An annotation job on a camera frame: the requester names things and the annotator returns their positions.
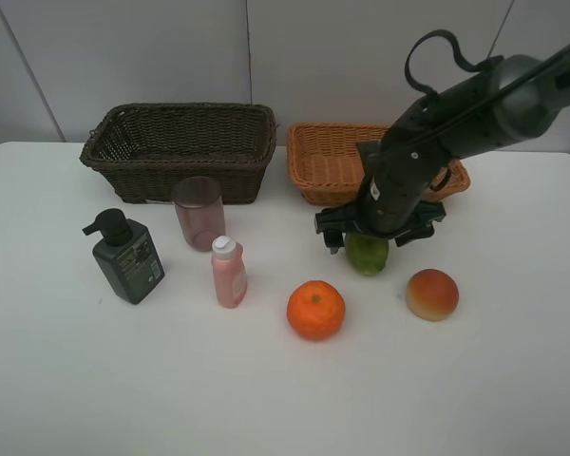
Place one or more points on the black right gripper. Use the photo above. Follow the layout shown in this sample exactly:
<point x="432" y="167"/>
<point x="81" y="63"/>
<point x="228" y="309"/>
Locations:
<point x="389" y="202"/>

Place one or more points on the green lime fruit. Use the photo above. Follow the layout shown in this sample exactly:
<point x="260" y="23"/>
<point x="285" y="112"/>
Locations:
<point x="367" y="255"/>

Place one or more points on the orange tangerine fruit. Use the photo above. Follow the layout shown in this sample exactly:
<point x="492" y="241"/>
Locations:
<point x="316" y="310"/>

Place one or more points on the pink bottle white cap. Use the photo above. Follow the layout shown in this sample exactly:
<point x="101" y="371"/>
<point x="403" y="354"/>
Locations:
<point x="229" y="272"/>

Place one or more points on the red yellow peach fruit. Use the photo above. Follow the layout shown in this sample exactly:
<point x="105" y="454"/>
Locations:
<point x="432" y="295"/>

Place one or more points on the translucent pink plastic cup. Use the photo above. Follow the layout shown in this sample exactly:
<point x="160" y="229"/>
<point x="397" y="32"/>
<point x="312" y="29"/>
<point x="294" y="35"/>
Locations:
<point x="199" y="208"/>

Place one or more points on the black pump soap bottle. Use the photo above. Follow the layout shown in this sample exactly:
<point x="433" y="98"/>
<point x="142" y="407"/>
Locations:
<point x="126" y="255"/>

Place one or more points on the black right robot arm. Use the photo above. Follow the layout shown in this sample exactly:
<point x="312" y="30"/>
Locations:
<point x="506" y="101"/>

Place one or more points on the orange wicker basket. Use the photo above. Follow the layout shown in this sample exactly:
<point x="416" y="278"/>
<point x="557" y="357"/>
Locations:
<point x="323" y="162"/>

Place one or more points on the dark brown wicker basket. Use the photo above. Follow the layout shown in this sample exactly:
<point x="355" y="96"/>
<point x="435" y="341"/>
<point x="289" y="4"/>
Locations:
<point x="144" y="150"/>

